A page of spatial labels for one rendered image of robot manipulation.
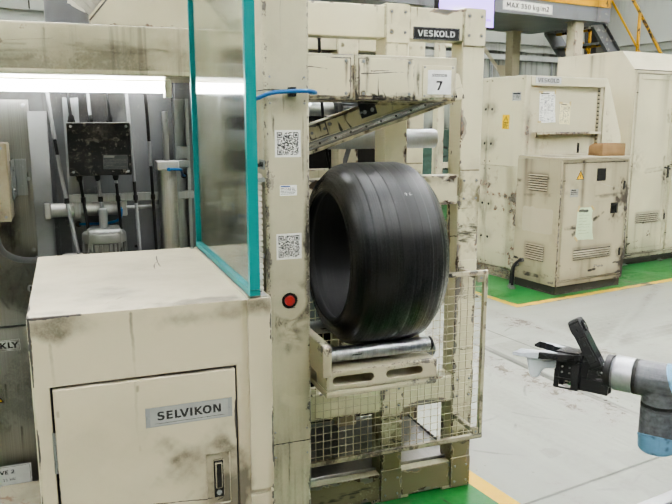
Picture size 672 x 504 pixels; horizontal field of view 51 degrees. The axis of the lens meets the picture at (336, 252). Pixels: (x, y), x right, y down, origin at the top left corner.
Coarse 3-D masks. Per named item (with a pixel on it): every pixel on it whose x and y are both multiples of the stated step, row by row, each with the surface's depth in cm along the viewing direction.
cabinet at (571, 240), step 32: (544, 160) 639; (576, 160) 630; (608, 160) 650; (544, 192) 642; (576, 192) 635; (608, 192) 656; (544, 224) 646; (576, 224) 642; (608, 224) 663; (544, 256) 649; (576, 256) 648; (608, 256) 670; (544, 288) 655; (576, 288) 658
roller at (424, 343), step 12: (336, 348) 205; (348, 348) 206; (360, 348) 207; (372, 348) 208; (384, 348) 210; (396, 348) 211; (408, 348) 212; (420, 348) 214; (432, 348) 216; (336, 360) 205; (348, 360) 207
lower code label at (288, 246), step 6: (276, 234) 199; (282, 234) 200; (288, 234) 201; (294, 234) 201; (300, 234) 202; (276, 240) 200; (282, 240) 200; (288, 240) 201; (294, 240) 202; (300, 240) 202; (276, 246) 200; (282, 246) 201; (288, 246) 201; (294, 246) 202; (300, 246) 203; (282, 252) 201; (288, 252) 202; (294, 252) 202; (300, 252) 203; (282, 258) 201; (288, 258) 202; (294, 258) 203
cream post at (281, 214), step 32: (256, 0) 193; (288, 0) 189; (256, 32) 195; (288, 32) 191; (256, 64) 197; (288, 64) 192; (288, 128) 196; (288, 160) 197; (288, 224) 200; (288, 288) 204; (288, 320) 205; (288, 352) 207; (288, 384) 209; (288, 416) 211; (288, 448) 212; (288, 480) 214
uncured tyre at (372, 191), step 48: (336, 192) 205; (384, 192) 198; (432, 192) 205; (336, 240) 244; (384, 240) 192; (432, 240) 197; (336, 288) 241; (384, 288) 193; (432, 288) 199; (336, 336) 218; (384, 336) 207
